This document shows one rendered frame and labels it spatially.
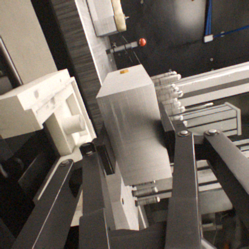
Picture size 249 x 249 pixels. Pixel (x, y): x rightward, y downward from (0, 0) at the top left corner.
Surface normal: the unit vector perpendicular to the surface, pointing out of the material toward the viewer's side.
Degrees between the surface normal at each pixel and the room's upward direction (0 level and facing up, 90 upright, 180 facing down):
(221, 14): 90
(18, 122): 90
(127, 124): 90
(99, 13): 90
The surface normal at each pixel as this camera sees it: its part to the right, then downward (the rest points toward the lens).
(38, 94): 0.97, -0.22
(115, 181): -0.25, -0.90
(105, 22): -0.01, 0.40
